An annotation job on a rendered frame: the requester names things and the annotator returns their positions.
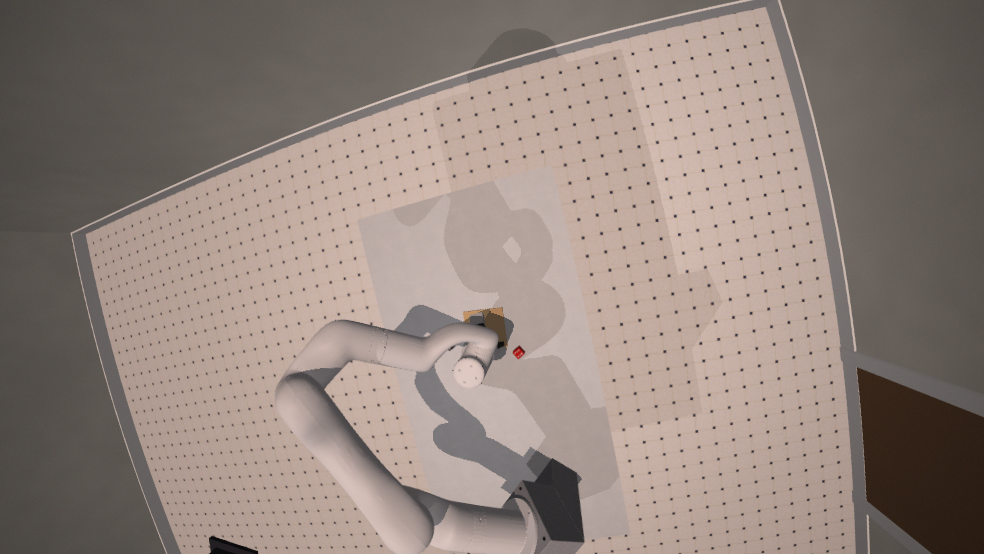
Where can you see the tan flat mat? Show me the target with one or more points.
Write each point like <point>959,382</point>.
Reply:
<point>494,319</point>

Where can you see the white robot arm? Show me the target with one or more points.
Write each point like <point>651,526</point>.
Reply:
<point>405,525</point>

